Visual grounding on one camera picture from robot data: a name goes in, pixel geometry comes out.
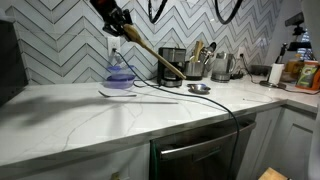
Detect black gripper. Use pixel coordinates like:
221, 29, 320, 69
94, 0, 134, 38

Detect long-handled wooden spoon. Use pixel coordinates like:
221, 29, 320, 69
122, 23, 187, 81

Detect steel utensil holder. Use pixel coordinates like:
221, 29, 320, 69
183, 59, 206, 81

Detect black kitchen utensil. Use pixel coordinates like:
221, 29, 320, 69
208, 41, 218, 54

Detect paper towel roll holder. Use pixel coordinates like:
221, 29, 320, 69
259, 42, 288, 90

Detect small purple-lidded plastic container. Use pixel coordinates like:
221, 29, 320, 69
106, 64, 135, 76

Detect large purple-lidded plastic container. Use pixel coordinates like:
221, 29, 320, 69
102, 73, 137, 90

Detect black steel coffee maker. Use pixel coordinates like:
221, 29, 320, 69
156, 46, 187, 88

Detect flat wooden spatula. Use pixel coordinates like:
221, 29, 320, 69
192, 39, 205, 63

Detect steel tongs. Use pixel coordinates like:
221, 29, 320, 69
200, 46, 214, 65

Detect steel bowl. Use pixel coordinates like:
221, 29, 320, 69
186, 82, 212, 95

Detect glass electric kettle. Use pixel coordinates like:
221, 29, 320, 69
210, 50, 237, 83

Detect black toaster oven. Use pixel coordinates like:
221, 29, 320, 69
0, 18, 29, 107

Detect stainless steel dishwasher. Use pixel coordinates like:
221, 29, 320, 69
148, 114, 258, 180

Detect white lower cabinet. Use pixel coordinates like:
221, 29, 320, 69
0, 142, 152, 180

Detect orange bottle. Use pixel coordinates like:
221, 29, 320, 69
285, 54, 302, 75

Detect green Gatorade container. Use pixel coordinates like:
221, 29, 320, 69
295, 59, 320, 91

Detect grey lower cabinet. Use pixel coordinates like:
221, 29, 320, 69
234, 104, 318, 180

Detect wooden stool corner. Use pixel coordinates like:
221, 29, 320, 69
257, 166, 292, 180

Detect white wall outlet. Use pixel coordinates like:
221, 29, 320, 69
106, 35, 121, 56
237, 45, 247, 58

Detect black coffee maker cord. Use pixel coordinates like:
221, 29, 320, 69
132, 77, 160, 89

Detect dark green power cable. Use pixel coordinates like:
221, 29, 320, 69
111, 48, 242, 180

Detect thin black appliance cable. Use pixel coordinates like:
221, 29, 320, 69
240, 53, 320, 96

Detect black camera on stand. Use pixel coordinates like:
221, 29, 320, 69
284, 11, 313, 53

